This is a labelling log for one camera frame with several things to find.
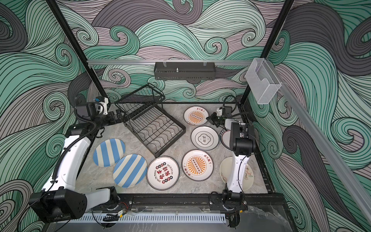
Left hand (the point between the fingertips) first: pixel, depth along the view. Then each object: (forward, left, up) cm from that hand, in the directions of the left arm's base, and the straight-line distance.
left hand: (117, 112), depth 76 cm
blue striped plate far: (-9, +14, -30) cm, 34 cm away
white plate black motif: (+1, -51, -28) cm, 58 cm away
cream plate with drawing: (-20, -61, -25) cm, 68 cm away
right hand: (+17, -52, -24) cm, 60 cm away
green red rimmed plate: (+2, -65, -28) cm, 70 cm away
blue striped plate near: (-21, -4, -29) cm, 36 cm away
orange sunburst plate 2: (-17, -44, -28) cm, 55 cm away
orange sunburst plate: (+19, -45, -25) cm, 55 cm away
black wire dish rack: (+25, -3, -25) cm, 35 cm away
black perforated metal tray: (+34, -37, +4) cm, 50 cm away
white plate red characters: (-22, -24, -29) cm, 44 cm away
